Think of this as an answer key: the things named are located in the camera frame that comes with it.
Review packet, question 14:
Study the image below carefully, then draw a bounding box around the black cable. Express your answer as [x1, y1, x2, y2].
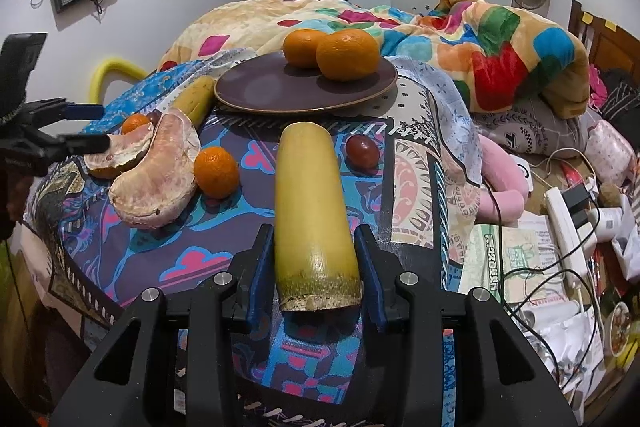
[482, 187, 598, 388]

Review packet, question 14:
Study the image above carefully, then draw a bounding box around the grey patterned pillow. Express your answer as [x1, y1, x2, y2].
[472, 99, 601, 158]

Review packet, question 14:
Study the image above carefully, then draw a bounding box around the patterned blue purple cloth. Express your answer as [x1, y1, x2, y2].
[22, 49, 486, 427]

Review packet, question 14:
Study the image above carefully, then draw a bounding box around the white bowl with food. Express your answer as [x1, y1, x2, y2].
[602, 302, 632, 358]

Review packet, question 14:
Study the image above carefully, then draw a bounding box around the long yellow sugarcane piece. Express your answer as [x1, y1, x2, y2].
[274, 122, 363, 312]

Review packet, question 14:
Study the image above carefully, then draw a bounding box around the white power strip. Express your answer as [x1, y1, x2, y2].
[545, 187, 591, 288]

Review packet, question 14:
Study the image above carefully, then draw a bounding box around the pink plush pillow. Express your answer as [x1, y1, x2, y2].
[475, 139, 533, 225]

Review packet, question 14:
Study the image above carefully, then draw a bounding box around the small mandarin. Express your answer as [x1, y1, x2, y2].
[193, 146, 241, 200]
[121, 113, 152, 138]

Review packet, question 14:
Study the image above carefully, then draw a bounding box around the brown wooden headboard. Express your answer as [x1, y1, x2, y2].
[567, 0, 640, 80]

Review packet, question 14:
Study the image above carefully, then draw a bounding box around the black power adapter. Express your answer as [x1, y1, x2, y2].
[562, 184, 599, 210]

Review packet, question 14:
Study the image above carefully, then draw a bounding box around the small peeled pomelo segment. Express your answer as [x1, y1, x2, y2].
[83, 123, 156, 180]

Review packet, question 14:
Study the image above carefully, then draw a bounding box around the yellow foam tube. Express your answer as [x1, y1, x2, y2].
[89, 59, 148, 102]

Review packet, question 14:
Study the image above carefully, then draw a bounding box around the large orange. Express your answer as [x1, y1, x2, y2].
[316, 29, 381, 82]
[283, 29, 328, 68]

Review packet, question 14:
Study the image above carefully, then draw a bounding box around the pink floral bag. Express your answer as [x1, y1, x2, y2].
[585, 122, 637, 188]

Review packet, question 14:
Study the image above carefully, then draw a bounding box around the short yellow sugarcane piece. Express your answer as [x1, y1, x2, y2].
[171, 76, 217, 128]

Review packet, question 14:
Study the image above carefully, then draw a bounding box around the colourful patchwork blanket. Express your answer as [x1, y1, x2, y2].
[157, 0, 591, 120]

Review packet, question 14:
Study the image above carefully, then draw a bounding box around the large peeled pomelo segment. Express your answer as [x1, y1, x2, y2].
[109, 109, 202, 228]

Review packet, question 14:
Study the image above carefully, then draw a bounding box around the brown round plate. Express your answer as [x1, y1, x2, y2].
[214, 52, 399, 114]

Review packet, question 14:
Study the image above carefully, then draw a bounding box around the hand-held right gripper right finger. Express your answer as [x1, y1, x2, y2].
[354, 223, 579, 427]

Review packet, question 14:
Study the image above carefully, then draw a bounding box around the green printed paper sheet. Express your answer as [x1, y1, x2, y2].
[457, 224, 551, 305]

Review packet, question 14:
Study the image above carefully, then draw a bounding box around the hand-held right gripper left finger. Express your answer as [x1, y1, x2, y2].
[50, 223, 276, 427]

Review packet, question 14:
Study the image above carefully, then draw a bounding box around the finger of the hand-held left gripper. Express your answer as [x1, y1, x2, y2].
[20, 99, 107, 128]
[0, 126, 112, 178]

